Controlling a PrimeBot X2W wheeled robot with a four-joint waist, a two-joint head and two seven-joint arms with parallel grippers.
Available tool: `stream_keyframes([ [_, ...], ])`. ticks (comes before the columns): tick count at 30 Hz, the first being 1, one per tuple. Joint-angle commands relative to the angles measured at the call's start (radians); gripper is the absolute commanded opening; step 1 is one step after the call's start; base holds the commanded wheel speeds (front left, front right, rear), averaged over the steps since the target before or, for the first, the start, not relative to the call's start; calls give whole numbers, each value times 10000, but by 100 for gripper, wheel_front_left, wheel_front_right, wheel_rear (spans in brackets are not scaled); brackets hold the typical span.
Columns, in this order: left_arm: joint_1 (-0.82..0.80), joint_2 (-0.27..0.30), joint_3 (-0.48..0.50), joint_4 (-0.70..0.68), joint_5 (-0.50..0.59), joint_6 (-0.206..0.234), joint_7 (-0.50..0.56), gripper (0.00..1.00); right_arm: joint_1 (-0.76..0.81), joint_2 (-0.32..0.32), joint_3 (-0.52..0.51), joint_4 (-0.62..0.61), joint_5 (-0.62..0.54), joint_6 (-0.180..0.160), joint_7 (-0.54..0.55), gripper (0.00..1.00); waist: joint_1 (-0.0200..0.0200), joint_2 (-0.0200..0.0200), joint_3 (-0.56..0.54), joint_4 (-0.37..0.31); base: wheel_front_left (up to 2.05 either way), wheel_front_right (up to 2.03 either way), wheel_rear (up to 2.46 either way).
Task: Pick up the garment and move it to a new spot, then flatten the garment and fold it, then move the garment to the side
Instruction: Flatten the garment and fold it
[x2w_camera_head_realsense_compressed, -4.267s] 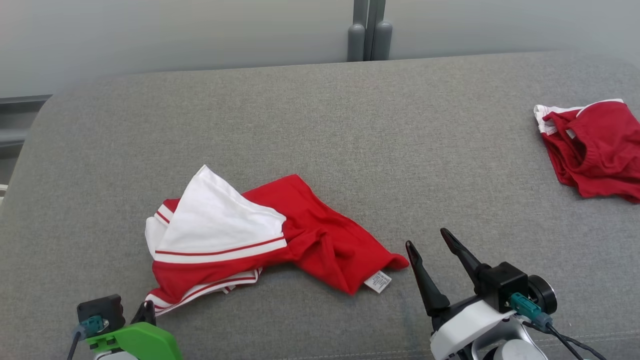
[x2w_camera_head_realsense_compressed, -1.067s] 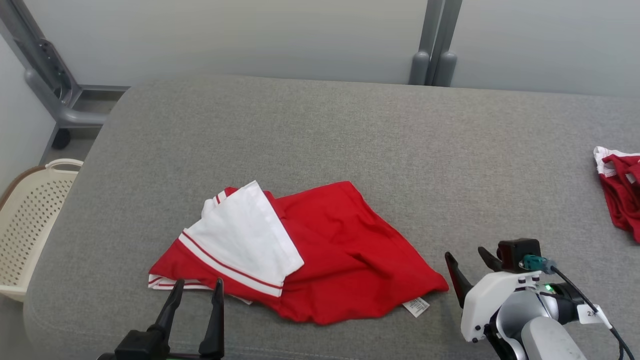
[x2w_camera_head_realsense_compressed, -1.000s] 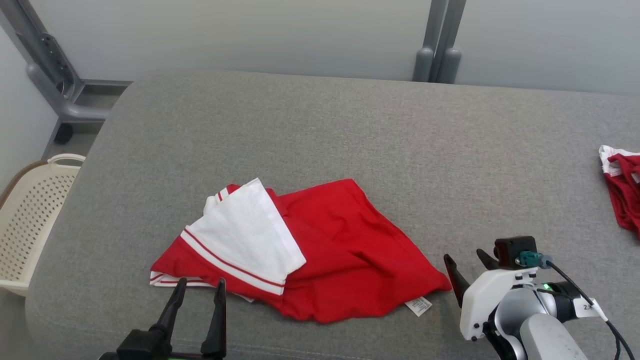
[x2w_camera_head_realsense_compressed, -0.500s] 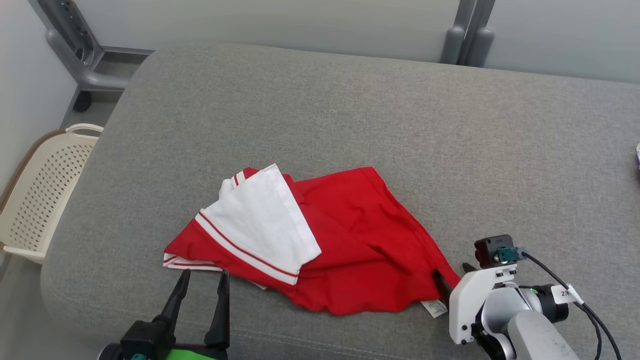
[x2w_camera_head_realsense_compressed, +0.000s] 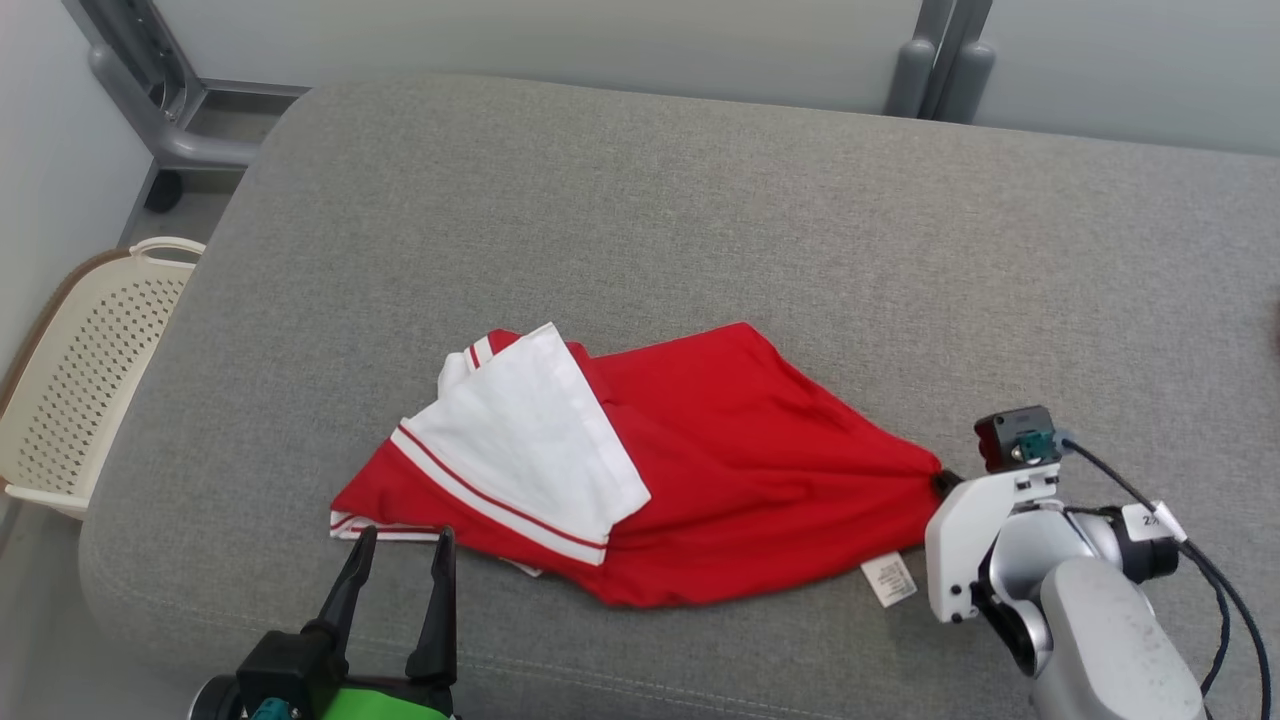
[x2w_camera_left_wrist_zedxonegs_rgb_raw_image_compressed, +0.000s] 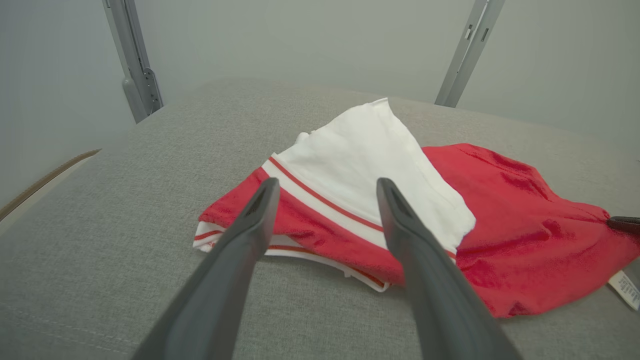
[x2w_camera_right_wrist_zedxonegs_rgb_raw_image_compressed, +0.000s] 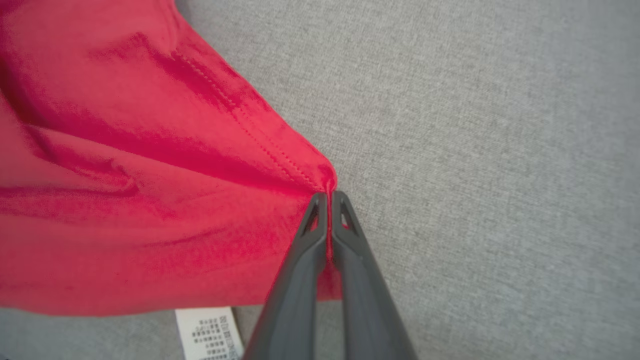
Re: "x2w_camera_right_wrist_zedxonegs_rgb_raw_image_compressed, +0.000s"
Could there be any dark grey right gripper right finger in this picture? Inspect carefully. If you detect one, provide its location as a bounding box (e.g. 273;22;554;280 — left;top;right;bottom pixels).
330;190;419;360

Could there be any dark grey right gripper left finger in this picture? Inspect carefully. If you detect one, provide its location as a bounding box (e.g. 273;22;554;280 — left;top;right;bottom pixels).
242;192;330;360

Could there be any red shirt with white sleeves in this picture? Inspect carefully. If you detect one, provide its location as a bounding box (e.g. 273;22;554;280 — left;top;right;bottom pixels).
0;0;344;360

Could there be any grey fabric sofa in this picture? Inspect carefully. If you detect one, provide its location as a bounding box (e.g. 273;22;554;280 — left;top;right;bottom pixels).
0;0;640;360

